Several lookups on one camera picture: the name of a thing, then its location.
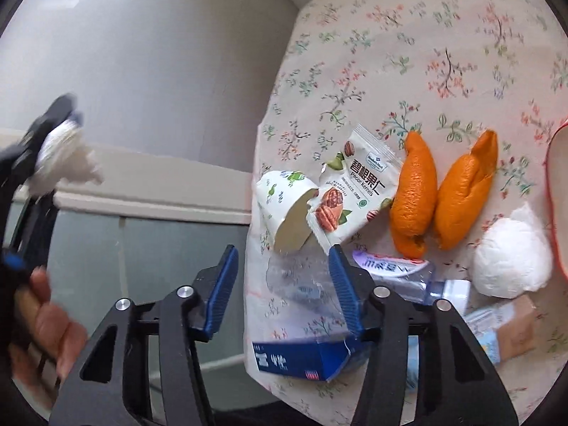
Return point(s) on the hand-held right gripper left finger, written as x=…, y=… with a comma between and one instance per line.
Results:
x=222, y=275

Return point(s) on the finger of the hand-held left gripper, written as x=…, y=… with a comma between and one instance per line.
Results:
x=55, y=113

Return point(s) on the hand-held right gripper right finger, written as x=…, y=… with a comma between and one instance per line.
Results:
x=341, y=275

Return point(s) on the small white tissue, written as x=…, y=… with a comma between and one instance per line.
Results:
x=66, y=159

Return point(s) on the clear plastic bottle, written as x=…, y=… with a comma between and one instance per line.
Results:
x=399, y=275

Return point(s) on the pecan snack packet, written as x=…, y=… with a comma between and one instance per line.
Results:
x=355, y=186

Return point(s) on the leaf print paper cup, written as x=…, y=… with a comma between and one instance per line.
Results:
x=275, y=199

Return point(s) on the blue carton box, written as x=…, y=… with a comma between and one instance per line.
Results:
x=293, y=359

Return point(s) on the narrow orange peel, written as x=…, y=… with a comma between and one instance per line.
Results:
x=415, y=195

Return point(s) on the wide orange peel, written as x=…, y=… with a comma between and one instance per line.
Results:
x=461, y=195

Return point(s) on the white tissue ball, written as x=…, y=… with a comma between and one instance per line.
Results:
x=510, y=257

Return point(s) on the brown paper packet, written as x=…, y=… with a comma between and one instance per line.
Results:
x=514, y=328

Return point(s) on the person's left hand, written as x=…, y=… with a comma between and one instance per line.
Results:
x=53, y=337

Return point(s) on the floral tablecloth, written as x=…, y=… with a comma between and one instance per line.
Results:
x=399, y=53

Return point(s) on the red and white bowl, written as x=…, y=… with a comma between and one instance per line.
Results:
x=560, y=177

